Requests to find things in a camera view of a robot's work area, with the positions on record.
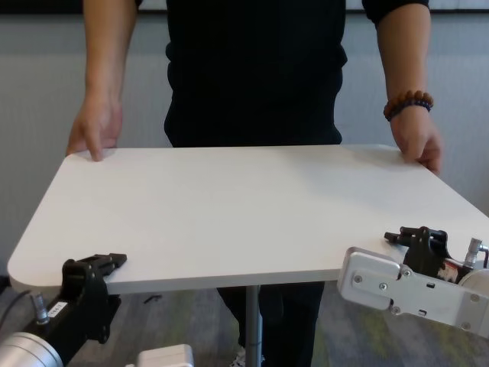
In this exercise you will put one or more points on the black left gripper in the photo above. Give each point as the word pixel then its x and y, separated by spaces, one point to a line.
pixel 84 309

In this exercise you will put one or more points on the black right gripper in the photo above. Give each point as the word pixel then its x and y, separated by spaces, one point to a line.
pixel 428 256

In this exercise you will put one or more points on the white rolling pedestal table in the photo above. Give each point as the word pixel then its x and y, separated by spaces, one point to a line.
pixel 229 214

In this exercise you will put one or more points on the person's right forearm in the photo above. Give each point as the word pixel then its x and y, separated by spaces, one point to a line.
pixel 109 49

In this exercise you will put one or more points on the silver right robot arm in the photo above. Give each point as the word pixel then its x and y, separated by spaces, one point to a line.
pixel 477 279

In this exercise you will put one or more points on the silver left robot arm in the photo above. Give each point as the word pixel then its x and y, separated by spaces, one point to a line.
pixel 26 351

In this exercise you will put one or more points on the person's left forearm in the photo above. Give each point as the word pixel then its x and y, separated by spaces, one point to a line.
pixel 405 57

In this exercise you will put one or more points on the person's left hand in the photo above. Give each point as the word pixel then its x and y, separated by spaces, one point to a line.
pixel 416 137

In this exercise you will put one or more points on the person's right hand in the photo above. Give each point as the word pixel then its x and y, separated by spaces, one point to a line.
pixel 97 124

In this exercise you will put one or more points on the small black floor object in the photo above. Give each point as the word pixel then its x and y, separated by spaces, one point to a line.
pixel 153 299

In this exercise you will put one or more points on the black trousers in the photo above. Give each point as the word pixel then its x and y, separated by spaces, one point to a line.
pixel 290 325

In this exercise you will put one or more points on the black white-laced sneaker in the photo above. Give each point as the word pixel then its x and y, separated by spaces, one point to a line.
pixel 240 360

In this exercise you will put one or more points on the person in black clothes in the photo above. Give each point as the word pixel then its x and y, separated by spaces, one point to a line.
pixel 256 76

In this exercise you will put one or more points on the black horizontal wall trim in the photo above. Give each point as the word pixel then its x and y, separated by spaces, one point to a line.
pixel 38 7

